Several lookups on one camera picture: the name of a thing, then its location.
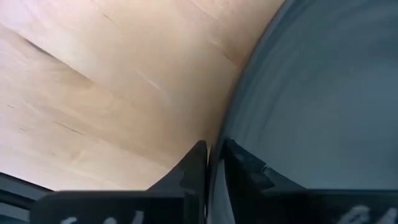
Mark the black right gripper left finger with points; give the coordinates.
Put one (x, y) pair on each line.
(194, 174)

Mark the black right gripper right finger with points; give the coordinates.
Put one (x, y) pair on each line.
(245, 174)

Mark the black round plate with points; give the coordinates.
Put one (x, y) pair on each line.
(311, 93)

